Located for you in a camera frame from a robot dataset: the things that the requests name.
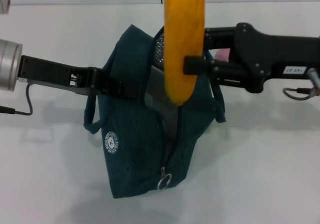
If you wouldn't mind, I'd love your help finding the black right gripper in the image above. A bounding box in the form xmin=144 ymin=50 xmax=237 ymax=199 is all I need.
xmin=183 ymin=21 xmax=320 ymax=94

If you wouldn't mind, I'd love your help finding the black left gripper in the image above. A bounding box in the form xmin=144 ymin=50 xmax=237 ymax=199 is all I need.
xmin=17 ymin=55 xmax=145 ymax=100

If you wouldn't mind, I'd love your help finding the pink toy peach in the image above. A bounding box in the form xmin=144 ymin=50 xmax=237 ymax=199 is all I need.
xmin=214 ymin=48 xmax=231 ymax=62

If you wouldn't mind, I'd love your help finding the yellow banana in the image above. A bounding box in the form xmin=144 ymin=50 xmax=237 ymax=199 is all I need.
xmin=163 ymin=0 xmax=207 ymax=107

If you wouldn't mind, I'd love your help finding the clear blue-rimmed lunch box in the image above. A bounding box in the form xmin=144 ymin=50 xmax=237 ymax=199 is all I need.
xmin=144 ymin=64 xmax=181 ymax=141

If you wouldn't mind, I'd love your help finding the dark teal insulated lunch bag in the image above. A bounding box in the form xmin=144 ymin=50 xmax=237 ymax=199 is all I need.
xmin=83 ymin=23 xmax=227 ymax=200

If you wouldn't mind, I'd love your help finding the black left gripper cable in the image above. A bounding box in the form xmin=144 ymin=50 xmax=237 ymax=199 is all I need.
xmin=0 ymin=83 xmax=34 ymax=116

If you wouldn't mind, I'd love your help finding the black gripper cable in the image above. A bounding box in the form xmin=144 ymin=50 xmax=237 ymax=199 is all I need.
xmin=0 ymin=83 xmax=34 ymax=116
xmin=282 ymin=68 xmax=320 ymax=100

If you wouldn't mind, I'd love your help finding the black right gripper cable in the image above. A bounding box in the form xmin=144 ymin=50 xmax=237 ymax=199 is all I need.
xmin=282 ymin=68 xmax=320 ymax=100

